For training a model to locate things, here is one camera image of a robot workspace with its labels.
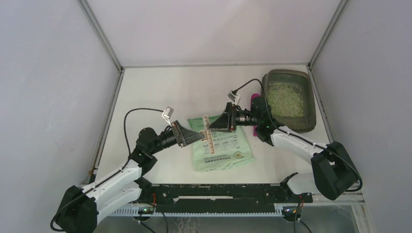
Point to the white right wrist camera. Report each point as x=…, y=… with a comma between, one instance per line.
x=234, y=97

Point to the white slotted cable duct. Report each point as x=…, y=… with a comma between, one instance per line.
x=135, y=211

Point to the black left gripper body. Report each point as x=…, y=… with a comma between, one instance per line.
x=170, y=137

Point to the green litter in box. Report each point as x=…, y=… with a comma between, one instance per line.
x=286, y=100

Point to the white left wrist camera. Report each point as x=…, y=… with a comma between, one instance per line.
x=166, y=115

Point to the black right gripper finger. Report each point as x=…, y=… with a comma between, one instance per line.
x=222, y=120
x=218, y=128

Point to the dark grey litter box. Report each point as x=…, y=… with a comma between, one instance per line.
x=304, y=124

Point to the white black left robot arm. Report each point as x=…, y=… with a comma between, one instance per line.
x=83, y=208

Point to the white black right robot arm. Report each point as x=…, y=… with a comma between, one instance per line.
x=332, y=170

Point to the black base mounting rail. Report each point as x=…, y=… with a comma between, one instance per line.
x=214, y=197

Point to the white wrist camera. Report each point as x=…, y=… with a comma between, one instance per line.
x=166, y=115
x=234, y=97

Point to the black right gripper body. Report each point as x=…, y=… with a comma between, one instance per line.
x=239, y=118

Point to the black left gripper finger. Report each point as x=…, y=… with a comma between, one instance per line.
x=192, y=138
x=188, y=128

